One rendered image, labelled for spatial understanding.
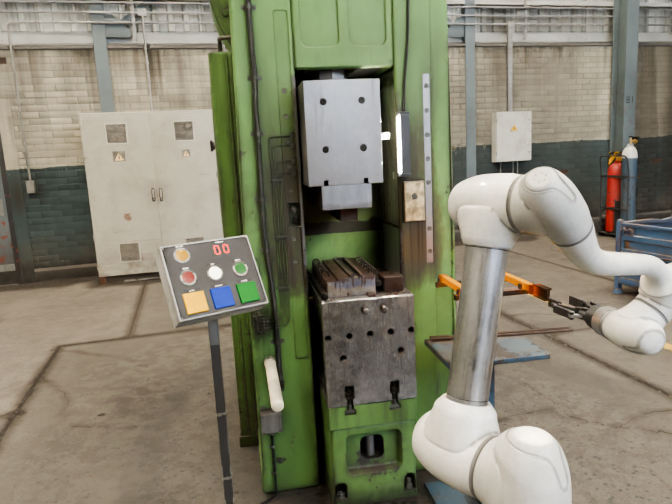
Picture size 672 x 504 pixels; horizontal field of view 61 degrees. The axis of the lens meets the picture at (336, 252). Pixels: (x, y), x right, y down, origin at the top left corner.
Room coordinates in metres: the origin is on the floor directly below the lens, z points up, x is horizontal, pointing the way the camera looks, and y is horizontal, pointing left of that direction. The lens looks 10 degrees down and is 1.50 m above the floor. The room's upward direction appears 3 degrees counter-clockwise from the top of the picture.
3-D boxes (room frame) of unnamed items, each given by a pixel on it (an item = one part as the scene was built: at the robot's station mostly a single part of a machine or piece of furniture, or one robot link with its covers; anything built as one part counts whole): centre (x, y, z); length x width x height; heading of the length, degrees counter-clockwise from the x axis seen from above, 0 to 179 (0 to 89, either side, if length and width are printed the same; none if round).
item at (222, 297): (1.96, 0.41, 1.01); 0.07 x 0.05 x 0.07; 124
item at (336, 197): (2.45, -0.02, 1.32); 0.42 x 0.20 x 0.10; 9
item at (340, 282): (2.45, -0.02, 0.96); 0.42 x 0.20 x 0.09; 9
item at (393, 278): (2.33, -0.22, 0.95); 0.12 x 0.08 x 0.06; 9
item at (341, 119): (2.46, -0.06, 1.56); 0.42 x 0.39 x 0.40; 9
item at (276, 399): (2.10, 0.27, 0.62); 0.44 x 0.05 x 0.05; 9
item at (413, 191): (2.42, -0.34, 1.27); 0.09 x 0.02 x 0.17; 99
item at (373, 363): (2.47, -0.07, 0.69); 0.56 x 0.38 x 0.45; 9
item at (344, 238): (2.77, -0.01, 1.37); 0.41 x 0.10 x 0.91; 99
